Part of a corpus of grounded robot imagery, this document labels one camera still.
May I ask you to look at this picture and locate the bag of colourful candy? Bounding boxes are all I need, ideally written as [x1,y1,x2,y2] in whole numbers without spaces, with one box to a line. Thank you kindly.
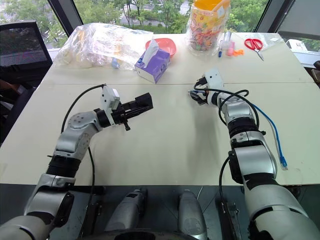
[186,0,231,57]

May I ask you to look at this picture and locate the purple tissue box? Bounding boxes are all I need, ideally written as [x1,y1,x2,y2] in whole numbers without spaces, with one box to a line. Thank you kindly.
[134,38,171,85]

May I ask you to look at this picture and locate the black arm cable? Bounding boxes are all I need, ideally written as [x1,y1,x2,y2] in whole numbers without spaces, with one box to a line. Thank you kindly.
[192,83,267,201]
[60,84,107,226]

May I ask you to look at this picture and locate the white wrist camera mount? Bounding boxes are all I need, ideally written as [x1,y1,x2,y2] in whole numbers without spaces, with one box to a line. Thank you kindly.
[100,84,121,116]
[204,66,225,91]

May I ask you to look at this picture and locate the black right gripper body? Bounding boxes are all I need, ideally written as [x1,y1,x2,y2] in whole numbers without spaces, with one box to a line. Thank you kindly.
[202,84,213,101]

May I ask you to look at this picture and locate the pink eraser block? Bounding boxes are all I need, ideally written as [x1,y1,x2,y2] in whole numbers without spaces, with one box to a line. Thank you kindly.
[226,41,236,57]

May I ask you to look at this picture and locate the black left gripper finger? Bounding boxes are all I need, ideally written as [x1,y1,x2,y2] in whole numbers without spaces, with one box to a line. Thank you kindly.
[134,92,153,106]
[136,98,155,112]

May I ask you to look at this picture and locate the large clear plastic bag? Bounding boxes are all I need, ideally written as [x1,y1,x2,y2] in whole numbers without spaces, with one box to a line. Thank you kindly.
[53,22,155,71]

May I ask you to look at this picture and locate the pink plastic bowl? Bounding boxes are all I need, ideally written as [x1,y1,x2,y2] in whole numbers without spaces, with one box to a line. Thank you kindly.
[145,37,177,60]

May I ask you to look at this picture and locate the black mesh office chair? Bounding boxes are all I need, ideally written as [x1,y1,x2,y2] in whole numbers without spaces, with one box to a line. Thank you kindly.
[0,21,54,146]

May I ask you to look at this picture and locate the small clear plastic sleeve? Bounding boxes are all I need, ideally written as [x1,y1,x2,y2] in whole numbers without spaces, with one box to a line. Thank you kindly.
[259,31,285,50]

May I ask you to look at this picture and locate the blue Ethernet cable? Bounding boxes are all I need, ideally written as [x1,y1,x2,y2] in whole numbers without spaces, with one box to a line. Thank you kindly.
[192,90,288,171]

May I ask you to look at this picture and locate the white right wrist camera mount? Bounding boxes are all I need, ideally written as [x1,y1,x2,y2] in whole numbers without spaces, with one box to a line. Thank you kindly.
[204,66,225,91]

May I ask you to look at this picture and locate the grey rounded robot leg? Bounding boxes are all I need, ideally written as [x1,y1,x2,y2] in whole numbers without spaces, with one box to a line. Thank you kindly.
[177,189,209,240]
[104,187,149,233]

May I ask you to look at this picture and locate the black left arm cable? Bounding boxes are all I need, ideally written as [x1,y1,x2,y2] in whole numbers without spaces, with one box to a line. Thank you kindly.
[60,84,107,226]

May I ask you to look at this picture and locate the dark object beside table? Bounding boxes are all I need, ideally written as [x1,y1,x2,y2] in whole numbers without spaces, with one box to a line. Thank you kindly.
[311,59,320,87]

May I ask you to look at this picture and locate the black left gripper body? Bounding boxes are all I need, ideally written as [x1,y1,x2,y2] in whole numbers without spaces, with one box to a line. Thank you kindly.
[109,98,141,132]

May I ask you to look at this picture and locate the red handled scissors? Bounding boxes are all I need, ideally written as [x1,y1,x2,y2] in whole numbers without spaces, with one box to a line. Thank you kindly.
[244,37,265,62]

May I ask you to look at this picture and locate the small clear plastic bottle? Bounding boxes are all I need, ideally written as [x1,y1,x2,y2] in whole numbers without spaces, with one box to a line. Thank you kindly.
[223,31,233,50]

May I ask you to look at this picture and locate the white box with print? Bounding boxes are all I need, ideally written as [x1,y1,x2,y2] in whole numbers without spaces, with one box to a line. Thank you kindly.
[285,38,308,54]

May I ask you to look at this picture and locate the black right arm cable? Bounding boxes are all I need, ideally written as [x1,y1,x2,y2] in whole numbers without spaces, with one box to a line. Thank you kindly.
[192,83,267,201]

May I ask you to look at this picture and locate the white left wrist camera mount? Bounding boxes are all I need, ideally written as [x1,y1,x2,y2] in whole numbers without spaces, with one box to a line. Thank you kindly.
[100,84,121,116]

